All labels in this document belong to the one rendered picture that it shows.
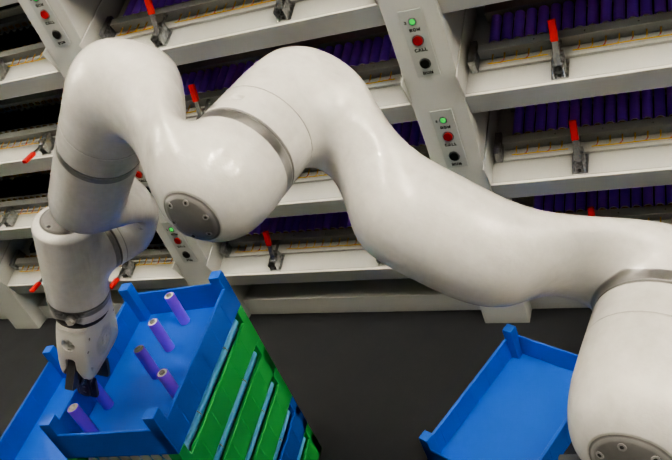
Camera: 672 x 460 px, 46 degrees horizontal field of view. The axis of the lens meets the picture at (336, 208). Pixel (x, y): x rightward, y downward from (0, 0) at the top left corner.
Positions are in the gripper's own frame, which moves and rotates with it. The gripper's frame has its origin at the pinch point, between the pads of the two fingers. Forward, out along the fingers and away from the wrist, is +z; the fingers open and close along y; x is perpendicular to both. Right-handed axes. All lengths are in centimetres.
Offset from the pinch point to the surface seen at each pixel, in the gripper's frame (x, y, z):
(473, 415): -61, 26, 24
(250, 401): -22.2, 9.6, 11.2
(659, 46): -75, 50, -45
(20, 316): 61, 66, 75
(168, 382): -12.4, -0.6, -3.3
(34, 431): 20.1, 8.8, 34.8
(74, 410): 0.2, -6.1, 0.7
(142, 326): -0.2, 17.4, 7.7
